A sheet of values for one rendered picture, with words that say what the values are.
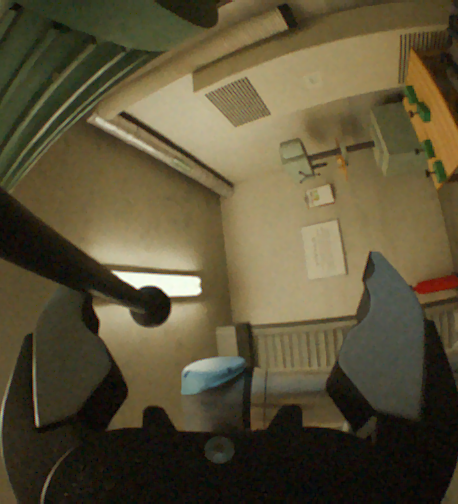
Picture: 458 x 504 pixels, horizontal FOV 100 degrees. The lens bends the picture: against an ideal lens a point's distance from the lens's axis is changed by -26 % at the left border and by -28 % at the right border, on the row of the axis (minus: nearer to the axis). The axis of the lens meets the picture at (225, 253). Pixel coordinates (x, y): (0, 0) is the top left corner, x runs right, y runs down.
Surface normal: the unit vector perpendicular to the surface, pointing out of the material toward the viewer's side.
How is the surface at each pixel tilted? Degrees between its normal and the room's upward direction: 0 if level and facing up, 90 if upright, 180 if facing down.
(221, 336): 90
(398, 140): 90
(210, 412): 107
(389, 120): 90
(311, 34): 90
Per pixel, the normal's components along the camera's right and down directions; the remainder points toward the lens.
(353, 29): -0.47, -0.11
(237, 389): -0.17, -0.69
